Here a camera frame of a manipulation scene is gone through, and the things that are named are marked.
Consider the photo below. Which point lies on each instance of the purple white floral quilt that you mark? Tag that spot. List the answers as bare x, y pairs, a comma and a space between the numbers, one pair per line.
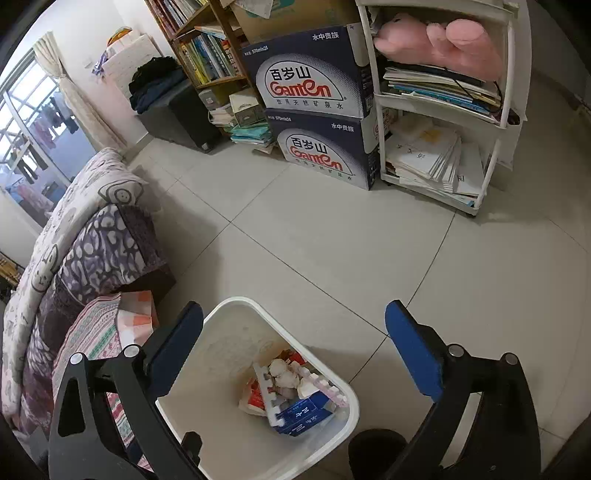
116, 251

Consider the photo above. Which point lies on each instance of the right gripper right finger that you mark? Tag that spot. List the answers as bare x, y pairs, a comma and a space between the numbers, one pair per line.
482, 423

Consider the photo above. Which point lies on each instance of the white foam puzzle strip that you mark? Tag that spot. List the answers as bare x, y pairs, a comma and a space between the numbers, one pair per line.
270, 401

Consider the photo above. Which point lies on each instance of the cream curtain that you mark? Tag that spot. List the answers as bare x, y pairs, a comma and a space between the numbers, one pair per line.
96, 129

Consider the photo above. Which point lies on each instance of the white cartoon print blanket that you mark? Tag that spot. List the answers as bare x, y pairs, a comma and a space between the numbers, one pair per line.
102, 181

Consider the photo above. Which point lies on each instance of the pink plush toy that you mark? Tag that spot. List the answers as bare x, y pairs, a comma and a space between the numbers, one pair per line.
463, 46

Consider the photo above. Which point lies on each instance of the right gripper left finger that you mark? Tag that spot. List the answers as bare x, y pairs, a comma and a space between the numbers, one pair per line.
106, 424

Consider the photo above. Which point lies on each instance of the lower Ganten water carton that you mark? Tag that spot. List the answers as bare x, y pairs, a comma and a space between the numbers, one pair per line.
341, 147

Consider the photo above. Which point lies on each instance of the stack of books on floor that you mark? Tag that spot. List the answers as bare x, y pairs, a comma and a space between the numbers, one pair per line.
243, 119

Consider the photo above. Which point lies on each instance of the upper Ganten water carton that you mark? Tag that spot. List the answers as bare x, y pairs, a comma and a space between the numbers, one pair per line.
324, 71

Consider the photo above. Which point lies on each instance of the ganten water carton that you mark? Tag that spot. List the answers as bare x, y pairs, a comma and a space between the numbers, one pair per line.
324, 71
341, 147

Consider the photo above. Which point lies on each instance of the striped patterned bed sheet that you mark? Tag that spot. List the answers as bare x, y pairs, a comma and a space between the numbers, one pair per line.
104, 327

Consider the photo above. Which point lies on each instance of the pink foam puzzle piece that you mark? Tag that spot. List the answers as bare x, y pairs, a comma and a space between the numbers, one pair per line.
312, 383

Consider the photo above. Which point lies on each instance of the blue carton box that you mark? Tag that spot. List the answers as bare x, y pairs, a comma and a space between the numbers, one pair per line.
305, 414

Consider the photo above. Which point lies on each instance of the dark clothes pile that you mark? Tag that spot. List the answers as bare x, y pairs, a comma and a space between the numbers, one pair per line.
152, 80

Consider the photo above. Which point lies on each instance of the black storage bench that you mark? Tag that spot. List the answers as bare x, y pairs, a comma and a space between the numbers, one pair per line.
181, 118

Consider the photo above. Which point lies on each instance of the brown cardboard box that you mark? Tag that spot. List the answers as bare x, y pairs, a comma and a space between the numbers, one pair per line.
265, 20

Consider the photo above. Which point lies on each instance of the red instant noodle packet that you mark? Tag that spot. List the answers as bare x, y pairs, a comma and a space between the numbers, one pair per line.
252, 402

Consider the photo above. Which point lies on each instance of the wooden bookshelf with books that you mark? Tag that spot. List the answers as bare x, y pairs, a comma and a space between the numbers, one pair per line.
206, 38

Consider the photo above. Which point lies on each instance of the crumpled white tissue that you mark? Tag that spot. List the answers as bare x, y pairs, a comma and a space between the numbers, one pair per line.
289, 384

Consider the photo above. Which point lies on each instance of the white plastic trash bin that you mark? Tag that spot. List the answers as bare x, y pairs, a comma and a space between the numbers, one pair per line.
205, 395

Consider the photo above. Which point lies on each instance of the white drawer cabinet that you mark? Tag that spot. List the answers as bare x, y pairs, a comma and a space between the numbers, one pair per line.
124, 57

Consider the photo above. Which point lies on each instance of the white shelf rack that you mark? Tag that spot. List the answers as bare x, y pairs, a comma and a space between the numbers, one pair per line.
442, 134

